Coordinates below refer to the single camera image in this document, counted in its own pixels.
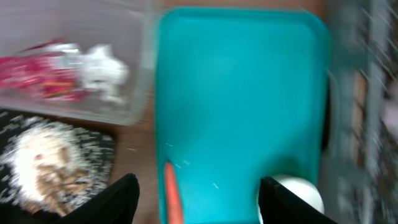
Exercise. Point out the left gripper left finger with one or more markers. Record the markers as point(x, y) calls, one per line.
point(116, 204)

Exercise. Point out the white napkin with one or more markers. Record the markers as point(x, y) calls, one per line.
point(101, 71)

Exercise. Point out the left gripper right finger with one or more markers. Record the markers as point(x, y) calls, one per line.
point(286, 205)

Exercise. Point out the teal serving tray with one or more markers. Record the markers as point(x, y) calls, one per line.
point(239, 94)

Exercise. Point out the black plastic tray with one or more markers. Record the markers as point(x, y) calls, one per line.
point(102, 146)

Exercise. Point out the orange carrot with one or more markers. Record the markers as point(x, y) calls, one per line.
point(174, 203)

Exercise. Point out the red snack wrapper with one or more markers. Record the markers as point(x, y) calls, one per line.
point(48, 71)

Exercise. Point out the grey dishwasher rack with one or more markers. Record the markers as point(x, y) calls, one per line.
point(358, 174)

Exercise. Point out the clear plastic bin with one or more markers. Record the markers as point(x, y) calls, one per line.
point(124, 24)

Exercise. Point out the small white plate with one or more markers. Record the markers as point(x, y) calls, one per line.
point(308, 189)

